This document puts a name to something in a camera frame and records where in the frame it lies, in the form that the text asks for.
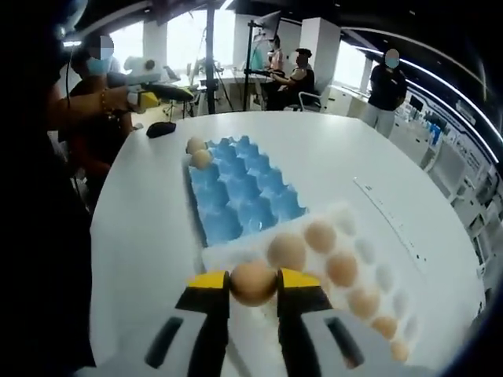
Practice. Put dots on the white perforated strip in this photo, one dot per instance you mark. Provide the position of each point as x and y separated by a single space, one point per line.
385 212

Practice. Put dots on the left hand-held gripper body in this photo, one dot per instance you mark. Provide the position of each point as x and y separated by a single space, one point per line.
147 68

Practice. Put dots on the single brown egg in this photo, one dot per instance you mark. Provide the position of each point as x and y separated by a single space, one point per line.
194 144
201 159
253 282

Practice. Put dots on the small black object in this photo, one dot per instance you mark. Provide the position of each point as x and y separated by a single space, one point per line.
161 129

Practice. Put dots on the white mesh chair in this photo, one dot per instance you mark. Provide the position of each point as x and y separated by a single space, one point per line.
444 161

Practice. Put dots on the cluster of brown eggs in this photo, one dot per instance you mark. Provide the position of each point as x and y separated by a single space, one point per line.
320 235

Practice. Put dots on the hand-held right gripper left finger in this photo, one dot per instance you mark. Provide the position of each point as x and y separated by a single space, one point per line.
208 334

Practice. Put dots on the white foam egg holder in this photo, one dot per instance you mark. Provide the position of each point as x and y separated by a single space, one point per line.
353 224

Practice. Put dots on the blue egg tray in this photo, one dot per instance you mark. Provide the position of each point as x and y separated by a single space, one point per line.
243 196

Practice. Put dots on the white table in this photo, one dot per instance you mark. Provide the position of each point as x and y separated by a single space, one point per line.
314 149

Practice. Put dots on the white cabinet row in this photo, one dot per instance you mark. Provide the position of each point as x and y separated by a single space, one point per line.
349 100

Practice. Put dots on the black camera stand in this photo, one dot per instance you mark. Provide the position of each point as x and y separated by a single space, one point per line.
246 78

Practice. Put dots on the grey office chair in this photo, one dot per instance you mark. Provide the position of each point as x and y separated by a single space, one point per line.
310 98

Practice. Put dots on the black tripod pole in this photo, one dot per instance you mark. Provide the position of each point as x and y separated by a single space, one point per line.
211 59

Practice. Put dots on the person's left hand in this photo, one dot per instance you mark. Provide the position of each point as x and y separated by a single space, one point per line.
118 100

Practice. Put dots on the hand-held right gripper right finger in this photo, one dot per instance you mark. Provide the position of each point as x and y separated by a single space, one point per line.
298 334

